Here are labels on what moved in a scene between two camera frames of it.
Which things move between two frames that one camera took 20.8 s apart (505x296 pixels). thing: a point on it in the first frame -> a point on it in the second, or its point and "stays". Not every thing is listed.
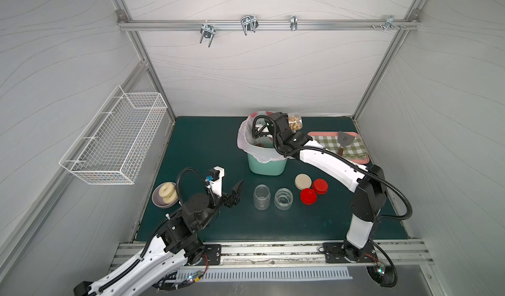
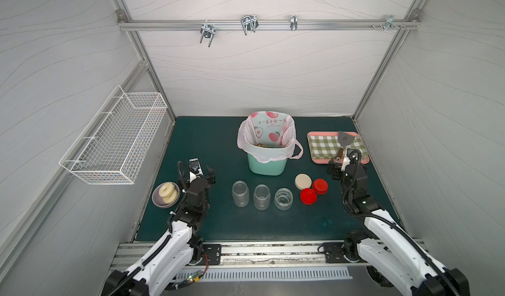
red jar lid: (308, 196) stays
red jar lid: (320, 186) stays
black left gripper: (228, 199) -> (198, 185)
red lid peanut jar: (295, 122) -> (240, 193)
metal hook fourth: (389, 21) stays
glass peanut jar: (283, 198) stays
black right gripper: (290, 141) -> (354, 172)
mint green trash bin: (274, 167) stays
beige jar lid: (302, 181) stays
